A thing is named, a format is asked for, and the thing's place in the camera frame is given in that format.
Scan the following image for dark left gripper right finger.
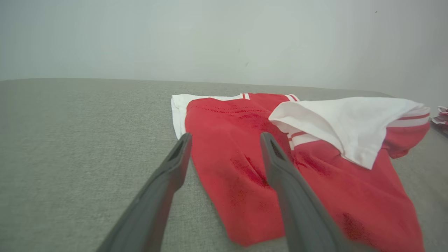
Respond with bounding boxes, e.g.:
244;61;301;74
260;132;379;252

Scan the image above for red shorts with white band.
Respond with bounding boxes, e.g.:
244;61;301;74
431;105;448;138

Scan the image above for red shirt with white panel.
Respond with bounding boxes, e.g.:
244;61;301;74
171;93;431;252

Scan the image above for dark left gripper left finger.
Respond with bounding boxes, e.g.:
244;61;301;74
96;132;193;252

